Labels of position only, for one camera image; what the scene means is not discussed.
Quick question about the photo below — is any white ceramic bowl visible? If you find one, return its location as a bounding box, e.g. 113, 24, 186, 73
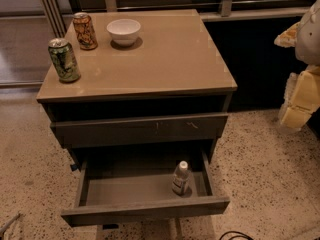
106, 19, 141, 47

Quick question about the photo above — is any grey metal rod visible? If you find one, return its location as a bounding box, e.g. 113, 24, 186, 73
0, 213, 20, 237

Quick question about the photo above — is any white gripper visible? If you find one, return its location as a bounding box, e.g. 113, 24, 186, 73
274, 23, 320, 129

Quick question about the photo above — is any clear plastic bottle white cap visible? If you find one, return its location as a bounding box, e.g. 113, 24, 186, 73
172, 161, 190, 195

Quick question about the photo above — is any brown drawer cabinet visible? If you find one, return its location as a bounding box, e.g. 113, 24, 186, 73
35, 9, 238, 240

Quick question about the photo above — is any orange soda can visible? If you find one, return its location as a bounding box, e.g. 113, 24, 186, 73
73, 12, 98, 50

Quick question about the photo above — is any open middle drawer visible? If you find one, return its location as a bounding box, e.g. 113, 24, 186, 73
61, 150, 230, 226

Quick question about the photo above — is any black cable on floor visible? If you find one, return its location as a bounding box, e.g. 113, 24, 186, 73
218, 230, 255, 240

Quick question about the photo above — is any closed top drawer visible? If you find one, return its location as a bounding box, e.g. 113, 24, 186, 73
50, 113, 228, 148

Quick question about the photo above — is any green soda can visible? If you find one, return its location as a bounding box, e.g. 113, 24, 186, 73
48, 38, 81, 83

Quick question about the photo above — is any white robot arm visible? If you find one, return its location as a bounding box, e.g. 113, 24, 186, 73
274, 0, 320, 132

